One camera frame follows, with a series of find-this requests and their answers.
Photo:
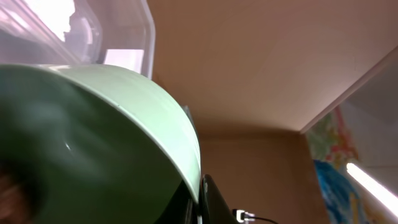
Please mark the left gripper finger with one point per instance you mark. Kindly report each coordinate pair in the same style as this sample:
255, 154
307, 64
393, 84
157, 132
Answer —
214, 209

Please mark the mint green bowl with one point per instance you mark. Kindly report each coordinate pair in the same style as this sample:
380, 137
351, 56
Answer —
94, 144

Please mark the ceiling strip light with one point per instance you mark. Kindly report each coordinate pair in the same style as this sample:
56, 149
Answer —
387, 198

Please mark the clear plastic bin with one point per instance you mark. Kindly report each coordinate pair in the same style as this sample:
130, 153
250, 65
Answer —
71, 32

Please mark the colourful wall poster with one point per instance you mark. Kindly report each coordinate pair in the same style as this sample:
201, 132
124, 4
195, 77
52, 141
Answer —
332, 148

